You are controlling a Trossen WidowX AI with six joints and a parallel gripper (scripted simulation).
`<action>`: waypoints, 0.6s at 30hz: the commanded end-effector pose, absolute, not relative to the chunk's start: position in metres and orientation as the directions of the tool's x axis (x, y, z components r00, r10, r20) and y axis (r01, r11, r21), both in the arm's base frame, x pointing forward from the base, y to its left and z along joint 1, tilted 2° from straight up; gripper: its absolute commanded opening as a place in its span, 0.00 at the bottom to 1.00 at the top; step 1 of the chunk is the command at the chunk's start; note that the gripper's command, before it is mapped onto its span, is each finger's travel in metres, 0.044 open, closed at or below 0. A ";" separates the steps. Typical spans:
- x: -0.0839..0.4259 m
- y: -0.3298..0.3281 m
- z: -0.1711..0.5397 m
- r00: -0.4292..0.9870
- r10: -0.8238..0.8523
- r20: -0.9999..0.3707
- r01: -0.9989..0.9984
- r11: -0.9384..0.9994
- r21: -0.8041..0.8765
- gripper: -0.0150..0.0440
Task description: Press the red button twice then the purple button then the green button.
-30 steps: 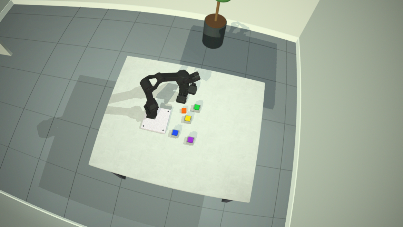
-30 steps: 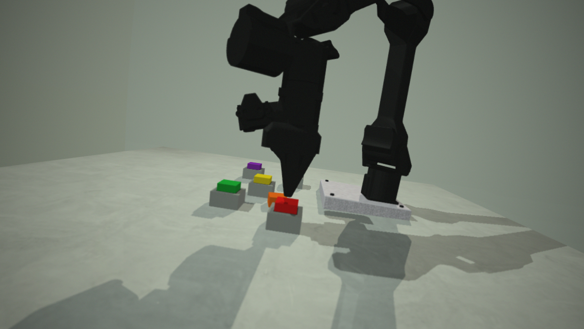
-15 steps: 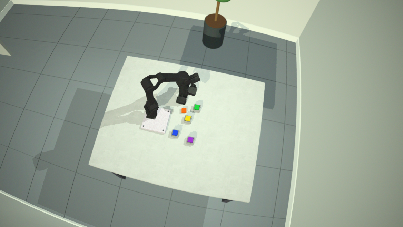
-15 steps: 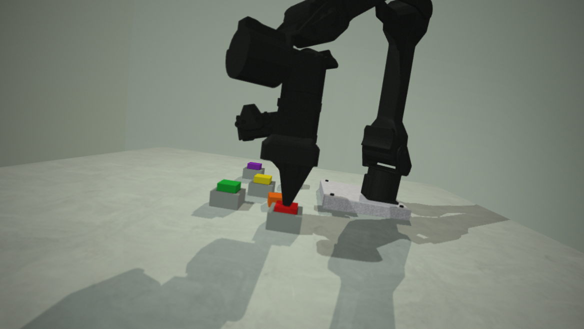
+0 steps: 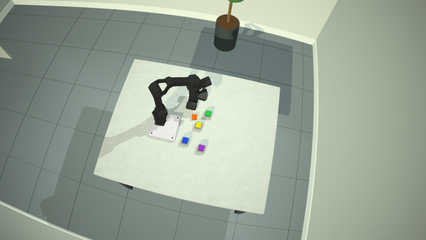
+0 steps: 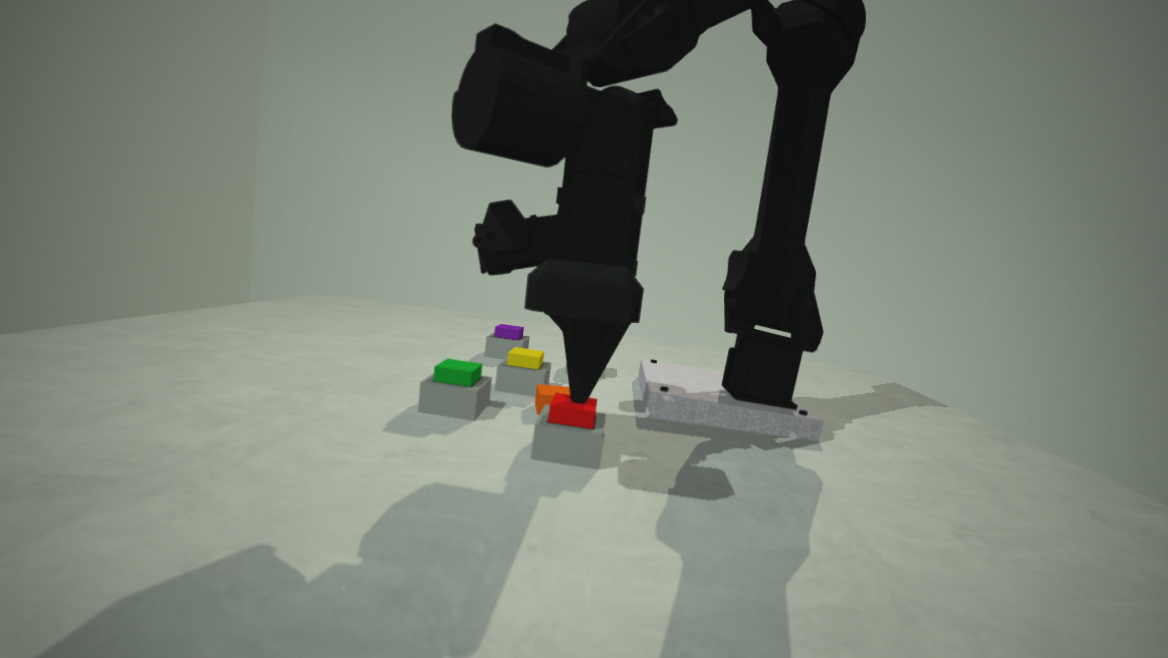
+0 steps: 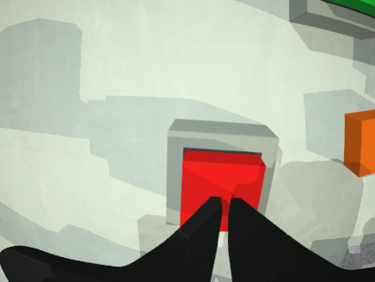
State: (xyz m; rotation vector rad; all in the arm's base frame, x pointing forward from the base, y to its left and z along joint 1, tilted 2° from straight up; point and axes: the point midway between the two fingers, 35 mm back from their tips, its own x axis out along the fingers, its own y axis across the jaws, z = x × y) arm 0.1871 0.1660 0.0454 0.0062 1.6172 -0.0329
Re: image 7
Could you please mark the red button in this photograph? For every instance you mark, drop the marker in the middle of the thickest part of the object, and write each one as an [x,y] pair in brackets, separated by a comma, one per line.
[209,158]

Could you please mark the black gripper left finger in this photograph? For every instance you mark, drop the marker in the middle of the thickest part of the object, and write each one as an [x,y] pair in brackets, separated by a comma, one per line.
[186,256]

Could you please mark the orange block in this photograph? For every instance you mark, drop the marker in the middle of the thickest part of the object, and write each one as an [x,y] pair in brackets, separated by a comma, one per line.
[359,142]

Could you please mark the green button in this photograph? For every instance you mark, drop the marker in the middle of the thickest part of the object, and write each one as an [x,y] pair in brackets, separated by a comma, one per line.
[355,18]

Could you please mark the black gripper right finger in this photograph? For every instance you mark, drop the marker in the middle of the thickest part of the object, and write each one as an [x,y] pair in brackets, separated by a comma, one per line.
[261,252]

